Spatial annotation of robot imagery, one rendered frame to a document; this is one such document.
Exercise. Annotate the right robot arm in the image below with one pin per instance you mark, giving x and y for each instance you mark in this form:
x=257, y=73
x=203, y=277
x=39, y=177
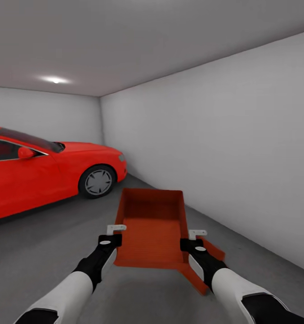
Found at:
x=244, y=302

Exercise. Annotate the car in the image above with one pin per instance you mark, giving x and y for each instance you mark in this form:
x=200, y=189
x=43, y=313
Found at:
x=35, y=172

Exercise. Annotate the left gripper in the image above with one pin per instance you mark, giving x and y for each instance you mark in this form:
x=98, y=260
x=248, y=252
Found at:
x=117, y=238

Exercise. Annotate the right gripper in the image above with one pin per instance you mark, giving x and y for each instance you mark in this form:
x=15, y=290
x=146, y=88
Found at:
x=185, y=243

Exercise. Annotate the storage box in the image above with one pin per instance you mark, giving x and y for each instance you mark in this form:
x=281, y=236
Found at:
x=192, y=277
x=155, y=222

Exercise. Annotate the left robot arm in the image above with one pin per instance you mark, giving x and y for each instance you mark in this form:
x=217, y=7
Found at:
x=66, y=302

